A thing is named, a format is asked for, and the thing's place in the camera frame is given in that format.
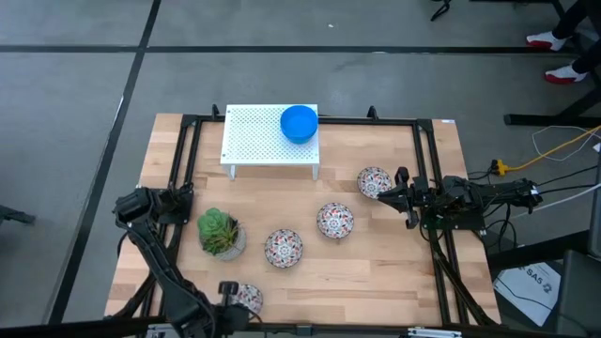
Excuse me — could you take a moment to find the white cable loop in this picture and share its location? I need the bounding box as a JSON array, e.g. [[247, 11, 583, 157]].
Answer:
[[532, 124, 601, 163]]

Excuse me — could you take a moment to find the yellow cable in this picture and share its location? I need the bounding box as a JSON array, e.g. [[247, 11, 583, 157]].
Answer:
[[490, 124, 601, 176]]

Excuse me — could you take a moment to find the dark chair base leg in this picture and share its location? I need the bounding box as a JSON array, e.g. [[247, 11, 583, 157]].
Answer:
[[0, 205, 38, 226]]

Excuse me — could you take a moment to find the black hanging strap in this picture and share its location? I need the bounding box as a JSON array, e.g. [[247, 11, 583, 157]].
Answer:
[[430, 0, 453, 23]]

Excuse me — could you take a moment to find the white printed paper sheet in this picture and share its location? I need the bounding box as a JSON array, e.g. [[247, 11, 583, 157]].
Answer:
[[492, 261, 562, 328]]

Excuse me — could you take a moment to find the green artificial succulent plant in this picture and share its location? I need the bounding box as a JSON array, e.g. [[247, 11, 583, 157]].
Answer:
[[196, 207, 240, 257]]

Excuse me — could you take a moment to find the grey floor cable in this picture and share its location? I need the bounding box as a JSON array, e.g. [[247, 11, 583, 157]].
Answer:
[[509, 182, 601, 220]]

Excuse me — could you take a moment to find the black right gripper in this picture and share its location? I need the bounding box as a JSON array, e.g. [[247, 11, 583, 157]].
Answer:
[[378, 166, 441, 230]]

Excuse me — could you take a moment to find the black crossbar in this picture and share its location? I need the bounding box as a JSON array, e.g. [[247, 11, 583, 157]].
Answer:
[[0, 317, 601, 338]]

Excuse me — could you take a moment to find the black desk leg frame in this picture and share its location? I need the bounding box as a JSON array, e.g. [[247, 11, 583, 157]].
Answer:
[[504, 60, 601, 128]]

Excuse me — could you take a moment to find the black floor cable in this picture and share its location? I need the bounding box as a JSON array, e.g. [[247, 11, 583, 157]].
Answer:
[[469, 163, 601, 198]]

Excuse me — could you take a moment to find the grey white triangle-patterned pot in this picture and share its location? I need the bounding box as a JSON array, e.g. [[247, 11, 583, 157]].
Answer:
[[200, 224, 248, 262]]

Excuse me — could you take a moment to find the black desk foot bar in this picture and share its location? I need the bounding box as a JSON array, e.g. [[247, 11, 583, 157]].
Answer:
[[485, 229, 591, 273]]

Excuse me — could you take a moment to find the person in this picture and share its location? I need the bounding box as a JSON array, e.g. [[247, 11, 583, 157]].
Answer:
[[551, 0, 601, 76]]

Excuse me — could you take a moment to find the white perforated metal shelf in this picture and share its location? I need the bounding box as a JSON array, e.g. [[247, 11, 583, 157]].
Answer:
[[220, 103, 321, 182]]

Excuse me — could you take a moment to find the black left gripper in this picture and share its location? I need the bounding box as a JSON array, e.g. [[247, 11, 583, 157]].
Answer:
[[205, 281, 252, 337]]

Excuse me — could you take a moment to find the black aluminium table frame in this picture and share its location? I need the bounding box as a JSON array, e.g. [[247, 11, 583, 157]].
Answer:
[[105, 103, 501, 330]]

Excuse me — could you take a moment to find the grey panel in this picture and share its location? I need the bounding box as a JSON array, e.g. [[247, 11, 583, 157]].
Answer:
[[589, 149, 601, 259]]

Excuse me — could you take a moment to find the floral patterned mini bowl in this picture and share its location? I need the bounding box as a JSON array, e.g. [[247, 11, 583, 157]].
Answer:
[[264, 228, 304, 269], [316, 202, 355, 240], [233, 283, 265, 315], [356, 165, 393, 201]]

